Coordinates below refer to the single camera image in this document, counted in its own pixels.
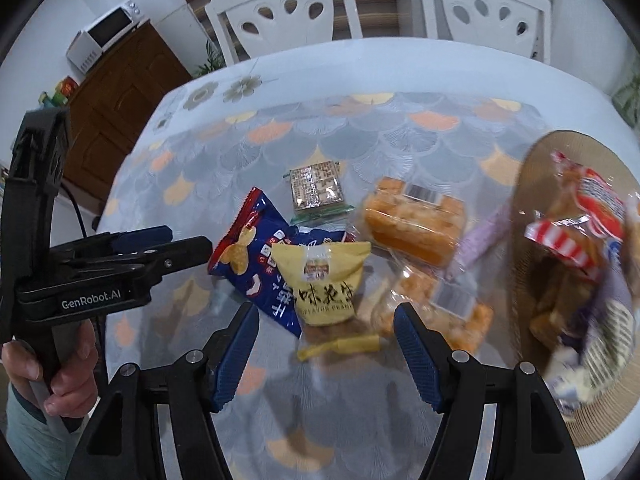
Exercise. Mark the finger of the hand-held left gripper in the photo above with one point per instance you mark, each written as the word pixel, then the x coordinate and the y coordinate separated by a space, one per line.
pixel 180 255
pixel 142 236

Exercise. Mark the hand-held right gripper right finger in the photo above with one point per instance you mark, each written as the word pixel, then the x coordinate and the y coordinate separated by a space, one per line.
pixel 417 355

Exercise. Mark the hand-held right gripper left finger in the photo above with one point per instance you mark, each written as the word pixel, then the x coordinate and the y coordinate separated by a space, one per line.
pixel 235 355

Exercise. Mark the orange cake package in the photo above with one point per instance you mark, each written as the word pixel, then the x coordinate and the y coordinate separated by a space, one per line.
pixel 410 235
pixel 470 327

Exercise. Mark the blue potato chip bag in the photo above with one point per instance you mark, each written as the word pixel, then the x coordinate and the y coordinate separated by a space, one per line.
pixel 245 245

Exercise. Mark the small yellow stick packet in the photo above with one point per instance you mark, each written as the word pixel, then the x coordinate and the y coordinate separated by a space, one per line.
pixel 350 346

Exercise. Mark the yellow peanut packet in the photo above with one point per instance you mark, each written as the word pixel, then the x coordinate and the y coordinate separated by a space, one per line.
pixel 325 300

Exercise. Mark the pale purple snack packet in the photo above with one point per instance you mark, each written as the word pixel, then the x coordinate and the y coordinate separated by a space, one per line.
pixel 482 242

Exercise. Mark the green edged biscuit packet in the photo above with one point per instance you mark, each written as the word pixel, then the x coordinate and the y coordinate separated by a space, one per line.
pixel 317 187

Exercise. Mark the red white striped snack bag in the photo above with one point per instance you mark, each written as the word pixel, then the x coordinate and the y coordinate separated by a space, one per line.
pixel 565 245

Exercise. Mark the woven round basket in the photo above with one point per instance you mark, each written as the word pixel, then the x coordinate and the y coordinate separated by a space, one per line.
pixel 535 185

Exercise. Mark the person's left forearm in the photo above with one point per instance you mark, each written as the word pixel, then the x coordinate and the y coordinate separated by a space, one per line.
pixel 30 435

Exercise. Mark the person's left hand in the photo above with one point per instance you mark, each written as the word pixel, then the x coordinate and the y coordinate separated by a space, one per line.
pixel 75 385

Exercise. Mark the brown wooden cabinet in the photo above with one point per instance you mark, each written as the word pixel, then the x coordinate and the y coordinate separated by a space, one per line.
pixel 125 110

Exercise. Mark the row of colourful small boxes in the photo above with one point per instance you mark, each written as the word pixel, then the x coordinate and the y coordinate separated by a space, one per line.
pixel 62 90

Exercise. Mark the green potted plant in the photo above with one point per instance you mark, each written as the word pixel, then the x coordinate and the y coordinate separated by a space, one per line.
pixel 210 62

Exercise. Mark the white refrigerator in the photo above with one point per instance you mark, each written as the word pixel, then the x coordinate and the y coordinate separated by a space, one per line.
pixel 175 35

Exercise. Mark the white microwave oven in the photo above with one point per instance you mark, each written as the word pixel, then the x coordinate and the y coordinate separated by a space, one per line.
pixel 105 35

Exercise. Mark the glass vase with green stems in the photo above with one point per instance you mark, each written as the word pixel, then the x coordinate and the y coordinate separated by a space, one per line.
pixel 630 95

